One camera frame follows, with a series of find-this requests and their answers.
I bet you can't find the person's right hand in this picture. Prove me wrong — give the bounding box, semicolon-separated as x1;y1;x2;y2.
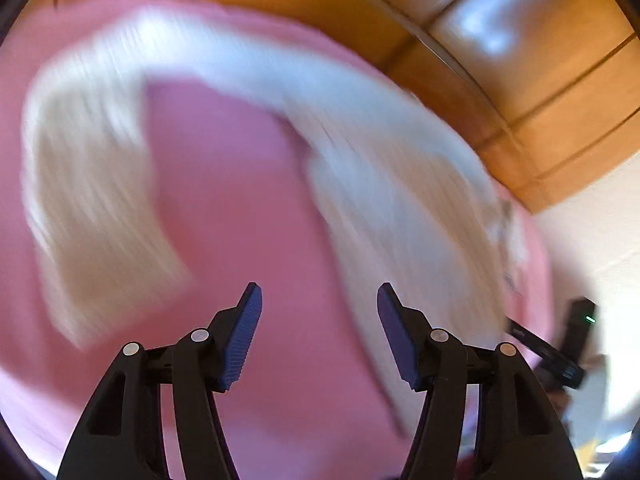
544;386;572;422

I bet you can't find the wooden panelled headboard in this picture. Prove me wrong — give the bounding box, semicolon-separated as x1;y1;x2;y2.
29;0;640;216

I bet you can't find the cream knitted sweater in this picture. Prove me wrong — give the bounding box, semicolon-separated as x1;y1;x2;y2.
22;8;509;432

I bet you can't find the pink bed sheet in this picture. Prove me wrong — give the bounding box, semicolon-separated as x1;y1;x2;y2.
0;0;557;480

